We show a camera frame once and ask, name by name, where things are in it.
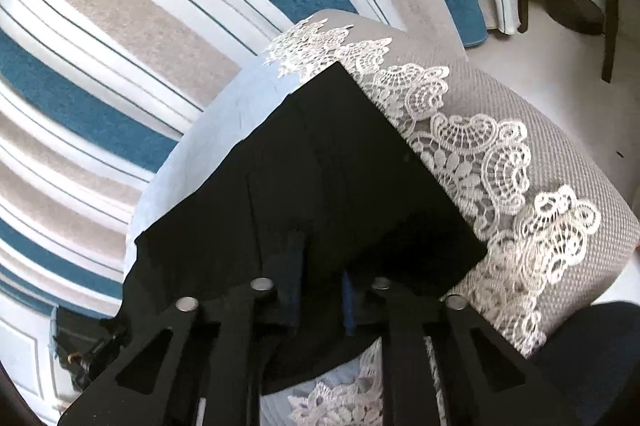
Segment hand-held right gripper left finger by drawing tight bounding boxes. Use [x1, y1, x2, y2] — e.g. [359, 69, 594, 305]
[57, 230, 307, 426]

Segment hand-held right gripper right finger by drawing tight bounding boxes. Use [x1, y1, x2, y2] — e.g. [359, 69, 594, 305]
[341, 272, 577, 426]

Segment black pants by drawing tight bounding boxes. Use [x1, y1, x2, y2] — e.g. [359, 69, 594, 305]
[119, 62, 489, 397]

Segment light blue lace-trimmed cloth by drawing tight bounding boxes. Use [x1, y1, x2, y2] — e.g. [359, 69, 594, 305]
[124, 18, 602, 426]

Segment person's leg in dark trousers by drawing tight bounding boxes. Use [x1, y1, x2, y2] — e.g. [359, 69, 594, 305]
[529, 301, 640, 426]

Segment grey woven ottoman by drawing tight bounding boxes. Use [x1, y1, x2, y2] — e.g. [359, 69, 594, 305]
[300, 8, 639, 359]

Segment blue beige striped rug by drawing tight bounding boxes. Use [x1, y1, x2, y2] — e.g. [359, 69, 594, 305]
[0, 0, 490, 323]

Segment dark round table base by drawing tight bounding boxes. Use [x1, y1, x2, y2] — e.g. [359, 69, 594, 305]
[544, 0, 609, 37]

